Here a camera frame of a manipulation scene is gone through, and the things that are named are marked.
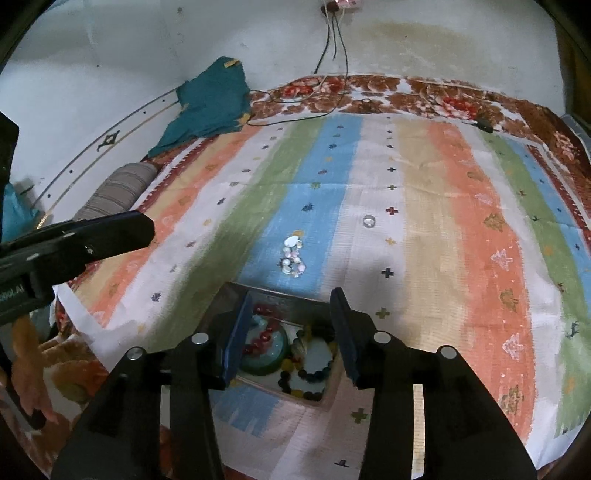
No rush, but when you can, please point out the person's left hand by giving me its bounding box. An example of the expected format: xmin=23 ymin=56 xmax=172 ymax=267
xmin=11 ymin=316 xmax=58 ymax=423

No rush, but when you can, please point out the green jade bangle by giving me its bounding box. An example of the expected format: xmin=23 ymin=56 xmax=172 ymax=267
xmin=240 ymin=323 xmax=291 ymax=376

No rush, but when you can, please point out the white cable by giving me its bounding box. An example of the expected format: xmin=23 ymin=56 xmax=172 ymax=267
xmin=272 ymin=76 xmax=333 ymax=101

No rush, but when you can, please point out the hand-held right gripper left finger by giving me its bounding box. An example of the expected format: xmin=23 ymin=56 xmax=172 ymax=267
xmin=51 ymin=293 xmax=254 ymax=480

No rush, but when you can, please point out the white shell bracelet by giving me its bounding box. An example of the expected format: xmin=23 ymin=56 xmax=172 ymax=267
xmin=277 ymin=234 xmax=309 ymax=278

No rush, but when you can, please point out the long black cable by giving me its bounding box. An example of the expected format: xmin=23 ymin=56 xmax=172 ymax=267
xmin=247 ymin=11 xmax=349 ymax=127

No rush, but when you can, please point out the clear plastic bin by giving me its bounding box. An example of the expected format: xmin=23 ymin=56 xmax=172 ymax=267
xmin=561 ymin=113 xmax=591 ymax=153

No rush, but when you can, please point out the silver metal tin box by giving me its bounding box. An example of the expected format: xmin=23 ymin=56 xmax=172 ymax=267
xmin=210 ymin=282 xmax=345 ymax=407

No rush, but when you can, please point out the teal garment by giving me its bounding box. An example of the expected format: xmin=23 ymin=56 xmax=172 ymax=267
xmin=148 ymin=56 xmax=252 ymax=158

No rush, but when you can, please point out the striped pastel mat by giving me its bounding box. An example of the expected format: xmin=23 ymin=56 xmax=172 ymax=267
xmin=53 ymin=113 xmax=591 ymax=478

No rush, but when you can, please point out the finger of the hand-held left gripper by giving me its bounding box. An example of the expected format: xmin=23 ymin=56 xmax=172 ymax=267
xmin=2 ymin=211 xmax=155 ymax=287

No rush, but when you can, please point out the short black cable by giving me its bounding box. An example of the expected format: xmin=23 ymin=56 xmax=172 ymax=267
xmin=314 ymin=11 xmax=333 ymax=75

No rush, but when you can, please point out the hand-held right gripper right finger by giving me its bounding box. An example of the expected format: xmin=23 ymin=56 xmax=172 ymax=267
xmin=329 ymin=287 xmax=539 ymax=480

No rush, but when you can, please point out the dark red bead bracelet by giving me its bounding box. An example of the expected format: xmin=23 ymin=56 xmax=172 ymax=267
xmin=242 ymin=302 xmax=282 ymax=356

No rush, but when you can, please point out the small black device with cable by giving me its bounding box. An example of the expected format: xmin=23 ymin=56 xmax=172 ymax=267
xmin=427 ymin=88 xmax=496 ymax=134

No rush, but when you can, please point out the yellow curtain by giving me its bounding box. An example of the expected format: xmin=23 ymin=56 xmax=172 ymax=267
xmin=554 ymin=18 xmax=591 ymax=116

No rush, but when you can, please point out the grey striped bolster pillow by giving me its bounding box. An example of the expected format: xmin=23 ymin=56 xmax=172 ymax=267
xmin=71 ymin=161 xmax=160 ymax=222

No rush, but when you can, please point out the multicolour bead bracelet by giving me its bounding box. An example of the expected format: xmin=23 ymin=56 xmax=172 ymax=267
xmin=277 ymin=323 xmax=340 ymax=400

